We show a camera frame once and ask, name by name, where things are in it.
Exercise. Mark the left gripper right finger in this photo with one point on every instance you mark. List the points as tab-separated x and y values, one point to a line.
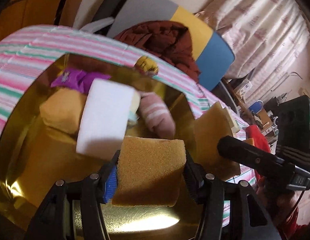
229	210

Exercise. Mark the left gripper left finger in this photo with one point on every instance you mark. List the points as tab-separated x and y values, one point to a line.
55	218

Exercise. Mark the pink striped sock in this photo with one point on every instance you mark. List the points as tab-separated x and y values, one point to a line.
156	115

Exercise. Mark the red cloth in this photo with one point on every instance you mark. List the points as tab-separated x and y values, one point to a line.
255	138

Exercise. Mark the gold shiny box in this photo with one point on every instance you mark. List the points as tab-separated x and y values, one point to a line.
34	156

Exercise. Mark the white foam block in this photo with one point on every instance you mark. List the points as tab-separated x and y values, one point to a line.
104	119

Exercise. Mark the beige medicine box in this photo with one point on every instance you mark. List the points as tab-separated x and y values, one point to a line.
231	121

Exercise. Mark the blue round object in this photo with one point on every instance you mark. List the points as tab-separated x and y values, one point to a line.
256	107

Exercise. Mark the small yellow sponge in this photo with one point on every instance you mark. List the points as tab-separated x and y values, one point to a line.
63	110

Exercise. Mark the purple wrapper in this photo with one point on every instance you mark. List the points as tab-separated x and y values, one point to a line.
77	79

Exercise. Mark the pale patterned curtain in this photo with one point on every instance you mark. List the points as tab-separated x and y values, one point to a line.
266	36

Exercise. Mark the grey yellow blue chair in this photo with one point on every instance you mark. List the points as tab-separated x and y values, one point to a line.
210	51

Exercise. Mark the striped pink green tablecloth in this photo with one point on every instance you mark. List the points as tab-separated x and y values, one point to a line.
27	53

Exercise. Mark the dark red jacket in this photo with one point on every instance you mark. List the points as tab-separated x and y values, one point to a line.
167	40

